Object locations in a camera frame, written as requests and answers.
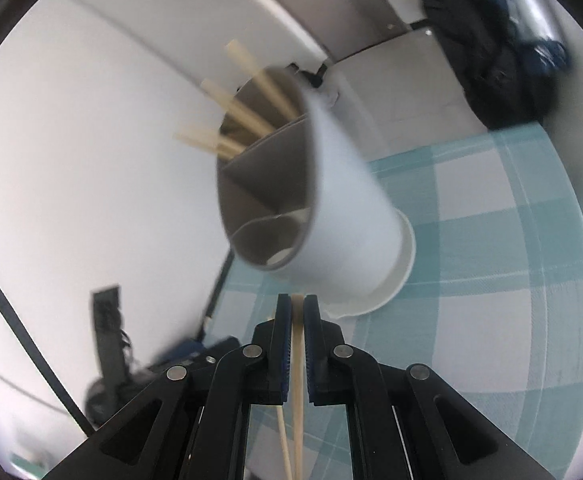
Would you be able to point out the silver folded umbrella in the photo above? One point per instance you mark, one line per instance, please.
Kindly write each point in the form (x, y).
(546, 55)

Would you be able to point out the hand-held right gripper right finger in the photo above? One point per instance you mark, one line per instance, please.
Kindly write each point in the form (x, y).
(312, 355)

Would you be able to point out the teal checked tablecloth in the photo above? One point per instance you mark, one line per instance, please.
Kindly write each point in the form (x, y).
(471, 260)

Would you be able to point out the grey door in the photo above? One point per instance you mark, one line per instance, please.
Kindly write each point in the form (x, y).
(346, 5)

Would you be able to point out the black backpack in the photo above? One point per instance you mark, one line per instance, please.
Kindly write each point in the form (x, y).
(481, 35)

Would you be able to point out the white utensil holder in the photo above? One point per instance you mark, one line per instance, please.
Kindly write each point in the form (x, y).
(351, 220)

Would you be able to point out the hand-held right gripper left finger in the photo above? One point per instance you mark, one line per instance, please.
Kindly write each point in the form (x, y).
(284, 355)

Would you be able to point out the black power strip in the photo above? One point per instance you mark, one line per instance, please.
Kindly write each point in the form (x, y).
(106, 325)

